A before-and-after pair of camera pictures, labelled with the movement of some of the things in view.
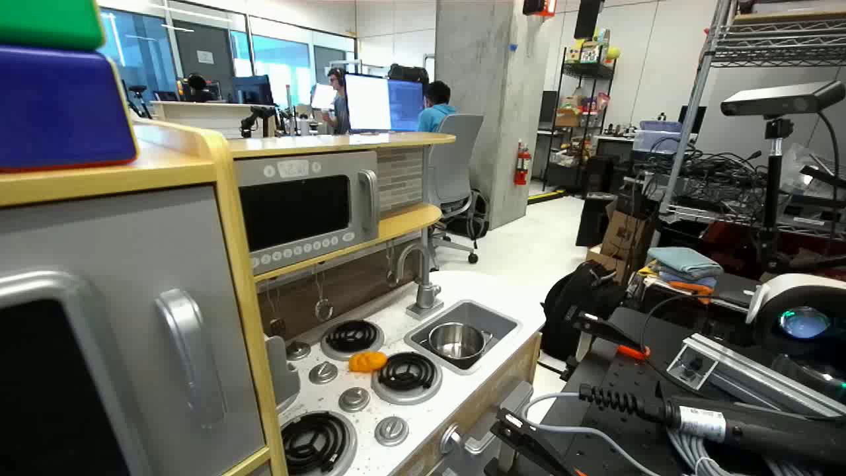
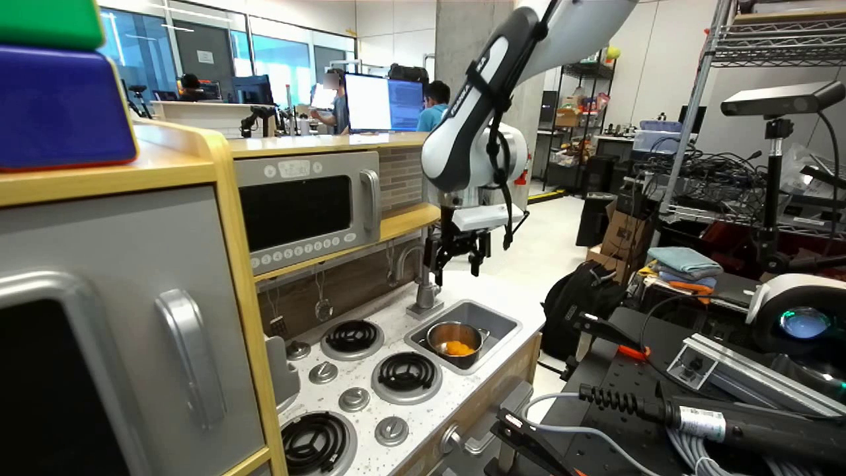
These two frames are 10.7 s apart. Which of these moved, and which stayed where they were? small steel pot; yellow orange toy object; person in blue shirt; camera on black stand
Moved: yellow orange toy object
Stayed: small steel pot; person in blue shirt; camera on black stand
